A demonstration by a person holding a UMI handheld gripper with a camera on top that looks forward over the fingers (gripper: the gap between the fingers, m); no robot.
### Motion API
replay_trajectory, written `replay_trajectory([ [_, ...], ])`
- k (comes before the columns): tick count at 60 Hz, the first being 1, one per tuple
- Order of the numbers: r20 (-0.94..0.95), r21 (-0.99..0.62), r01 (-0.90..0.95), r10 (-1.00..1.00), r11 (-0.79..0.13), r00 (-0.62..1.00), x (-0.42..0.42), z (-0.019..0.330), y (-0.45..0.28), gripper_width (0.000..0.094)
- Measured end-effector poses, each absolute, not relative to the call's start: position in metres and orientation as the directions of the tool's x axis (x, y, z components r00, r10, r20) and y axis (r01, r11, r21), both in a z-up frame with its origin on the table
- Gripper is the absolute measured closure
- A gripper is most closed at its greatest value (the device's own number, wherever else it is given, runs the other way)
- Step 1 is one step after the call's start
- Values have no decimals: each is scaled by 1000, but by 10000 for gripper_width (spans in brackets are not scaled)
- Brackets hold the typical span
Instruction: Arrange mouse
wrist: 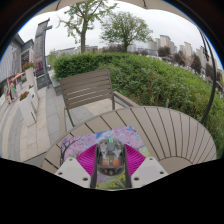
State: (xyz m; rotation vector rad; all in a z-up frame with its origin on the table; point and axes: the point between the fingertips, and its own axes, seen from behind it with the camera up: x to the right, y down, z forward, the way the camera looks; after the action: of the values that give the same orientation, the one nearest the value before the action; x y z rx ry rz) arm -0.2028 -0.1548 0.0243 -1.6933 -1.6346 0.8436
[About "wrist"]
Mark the white planter box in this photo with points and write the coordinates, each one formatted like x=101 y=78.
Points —
x=26 y=110

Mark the grey sign pylon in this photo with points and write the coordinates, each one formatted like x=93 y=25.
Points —
x=40 y=46

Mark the far apartment buildings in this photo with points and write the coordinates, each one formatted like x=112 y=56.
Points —
x=186 y=50

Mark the slim sparse tree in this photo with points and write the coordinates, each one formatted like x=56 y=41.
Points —
x=83 y=33

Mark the brown slatted chair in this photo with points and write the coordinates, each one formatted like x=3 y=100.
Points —
x=86 y=88

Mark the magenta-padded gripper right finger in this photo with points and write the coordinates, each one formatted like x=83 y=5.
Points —
x=150 y=171

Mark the grey shop building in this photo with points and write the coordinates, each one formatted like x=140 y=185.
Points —
x=11 y=56

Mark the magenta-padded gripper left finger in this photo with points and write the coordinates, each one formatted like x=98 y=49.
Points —
x=71 y=171

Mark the green hedge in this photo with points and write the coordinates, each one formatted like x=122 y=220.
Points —
x=150 y=80

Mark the transparent grey computer mouse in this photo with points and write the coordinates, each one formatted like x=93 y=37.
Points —
x=111 y=158

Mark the beige parasol canopy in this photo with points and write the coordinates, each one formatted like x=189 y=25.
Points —
x=150 y=3

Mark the round crowned tree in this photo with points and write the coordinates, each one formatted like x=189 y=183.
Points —
x=125 y=28

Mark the tall white flower planter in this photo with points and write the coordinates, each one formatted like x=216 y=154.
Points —
x=30 y=76

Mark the dark curved parasol pole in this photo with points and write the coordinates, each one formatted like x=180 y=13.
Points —
x=212 y=83

